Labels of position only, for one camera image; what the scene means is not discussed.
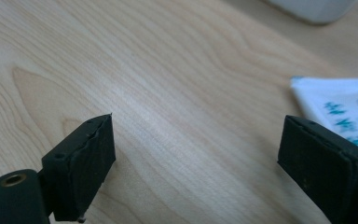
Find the white rounded container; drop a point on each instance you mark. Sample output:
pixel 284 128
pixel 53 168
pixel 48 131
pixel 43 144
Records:
pixel 313 9

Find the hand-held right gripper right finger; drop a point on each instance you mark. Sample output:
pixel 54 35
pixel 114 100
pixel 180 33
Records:
pixel 320 168

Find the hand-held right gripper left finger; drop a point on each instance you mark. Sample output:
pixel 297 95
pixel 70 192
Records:
pixel 80 171

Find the white packet with blue print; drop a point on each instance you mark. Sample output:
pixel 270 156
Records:
pixel 338 99

